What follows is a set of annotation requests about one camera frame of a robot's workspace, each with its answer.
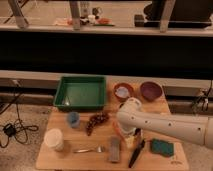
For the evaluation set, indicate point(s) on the red chili pepper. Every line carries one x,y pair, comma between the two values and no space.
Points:
116,128

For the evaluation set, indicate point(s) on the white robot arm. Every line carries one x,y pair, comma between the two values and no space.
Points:
194,129

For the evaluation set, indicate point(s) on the green plastic tray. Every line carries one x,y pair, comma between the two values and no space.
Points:
80,93

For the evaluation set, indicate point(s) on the brown bowl with white inside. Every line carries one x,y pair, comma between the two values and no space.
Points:
123,91

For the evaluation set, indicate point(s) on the bunch of dark grapes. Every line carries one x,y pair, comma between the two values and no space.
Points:
95,120

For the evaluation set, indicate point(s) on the blue plastic cup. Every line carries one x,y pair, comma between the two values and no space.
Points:
73,119

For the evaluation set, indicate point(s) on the purple bowl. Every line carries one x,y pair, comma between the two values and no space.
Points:
150,90

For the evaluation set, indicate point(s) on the grey rectangular block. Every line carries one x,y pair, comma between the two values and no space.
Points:
114,150

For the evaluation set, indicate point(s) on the wooden table board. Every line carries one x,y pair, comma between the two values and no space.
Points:
75,139

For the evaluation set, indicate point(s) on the silver metal fork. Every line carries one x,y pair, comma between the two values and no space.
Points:
98,149

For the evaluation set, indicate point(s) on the cluttered background items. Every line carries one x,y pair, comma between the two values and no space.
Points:
91,20

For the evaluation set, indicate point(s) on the white paper cup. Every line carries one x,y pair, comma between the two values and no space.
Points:
54,139

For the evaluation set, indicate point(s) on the green scrubbing sponge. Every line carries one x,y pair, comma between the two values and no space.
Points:
162,147

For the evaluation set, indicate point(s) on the black power adapter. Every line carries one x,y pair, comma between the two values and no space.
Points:
9,130

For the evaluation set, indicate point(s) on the black handled knife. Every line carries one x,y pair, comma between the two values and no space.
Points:
136,153

